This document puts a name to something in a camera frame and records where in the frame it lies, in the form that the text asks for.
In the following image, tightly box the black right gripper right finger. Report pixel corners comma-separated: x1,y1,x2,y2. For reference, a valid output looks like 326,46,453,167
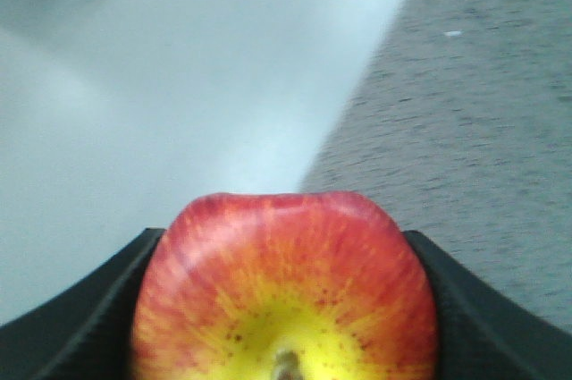
404,231,571,379

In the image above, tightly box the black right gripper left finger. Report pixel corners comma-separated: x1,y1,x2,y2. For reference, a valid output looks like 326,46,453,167
1,228,163,379

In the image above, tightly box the red yellow apple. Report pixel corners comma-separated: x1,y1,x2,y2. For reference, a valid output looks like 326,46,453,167
129,192,439,379

